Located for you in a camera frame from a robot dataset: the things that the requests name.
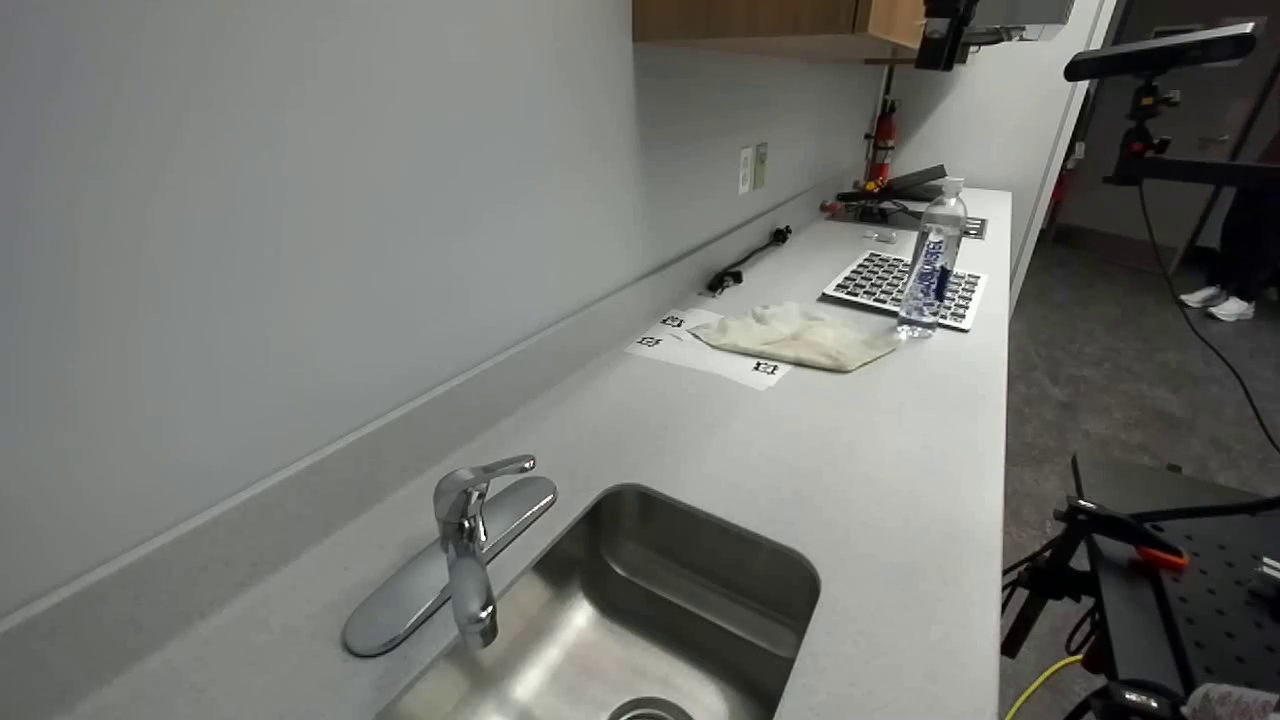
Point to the chrome sink faucet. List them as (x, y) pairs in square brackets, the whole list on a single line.
[(477, 517)]

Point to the white paper sheet with markers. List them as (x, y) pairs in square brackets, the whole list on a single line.
[(673, 341)]

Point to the black rod on counter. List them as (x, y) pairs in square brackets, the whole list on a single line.
[(735, 275)]

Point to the white crumpled cloth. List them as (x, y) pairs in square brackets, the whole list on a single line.
[(799, 335)]

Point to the stainless steel sink basin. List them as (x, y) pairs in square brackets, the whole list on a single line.
[(640, 608)]

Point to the black white checkerboard calibration board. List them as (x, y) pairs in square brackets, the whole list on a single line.
[(877, 282)]

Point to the clear plastic water bottle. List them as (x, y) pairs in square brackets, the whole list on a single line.
[(930, 278)]

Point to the red black clamp stand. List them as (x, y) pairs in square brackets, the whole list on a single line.
[(882, 133)]

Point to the pile of dark tools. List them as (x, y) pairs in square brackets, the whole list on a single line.
[(930, 196)]

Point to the white sneakers of person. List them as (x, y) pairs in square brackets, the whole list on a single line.
[(1221, 306)]

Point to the black robot cart table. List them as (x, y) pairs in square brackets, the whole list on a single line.
[(1178, 589)]

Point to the white wall outlet plate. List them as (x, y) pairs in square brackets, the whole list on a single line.
[(753, 169)]

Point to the wooden wall cabinet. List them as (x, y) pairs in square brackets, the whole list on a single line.
[(826, 31)]

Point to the black camera on tripod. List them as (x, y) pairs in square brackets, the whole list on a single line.
[(1142, 152)]

